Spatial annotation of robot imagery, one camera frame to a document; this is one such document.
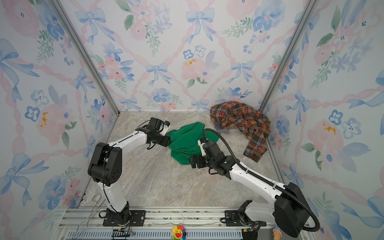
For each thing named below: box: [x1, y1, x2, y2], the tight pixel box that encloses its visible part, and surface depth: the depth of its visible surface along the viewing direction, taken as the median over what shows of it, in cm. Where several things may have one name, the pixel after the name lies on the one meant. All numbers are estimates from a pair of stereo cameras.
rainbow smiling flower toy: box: [171, 225, 187, 240], surface depth 70 cm
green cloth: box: [165, 122, 220, 164], surface depth 102 cm
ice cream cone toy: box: [271, 225, 284, 240], surface depth 69 cm
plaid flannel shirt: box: [210, 101, 271, 163], surface depth 109 cm
